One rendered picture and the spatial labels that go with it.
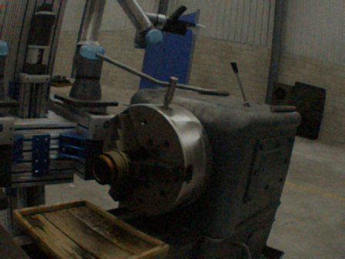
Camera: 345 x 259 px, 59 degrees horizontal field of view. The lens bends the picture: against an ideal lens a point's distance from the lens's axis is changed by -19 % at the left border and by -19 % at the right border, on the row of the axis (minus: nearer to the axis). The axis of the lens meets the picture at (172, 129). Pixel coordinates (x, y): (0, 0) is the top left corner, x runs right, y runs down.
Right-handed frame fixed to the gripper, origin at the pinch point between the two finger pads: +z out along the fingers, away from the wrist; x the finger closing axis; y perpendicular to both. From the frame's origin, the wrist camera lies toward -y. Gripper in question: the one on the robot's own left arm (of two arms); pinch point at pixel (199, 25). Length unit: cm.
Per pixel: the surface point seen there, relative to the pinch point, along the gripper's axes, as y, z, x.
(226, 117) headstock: 24, -29, 85
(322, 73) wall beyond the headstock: 38, 745, -563
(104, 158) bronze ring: 35, -63, 89
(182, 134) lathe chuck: 28, -44, 90
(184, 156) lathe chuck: 32, -44, 94
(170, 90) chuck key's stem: 19, -46, 81
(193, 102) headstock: 24, -33, 72
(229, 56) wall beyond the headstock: 92, 572, -863
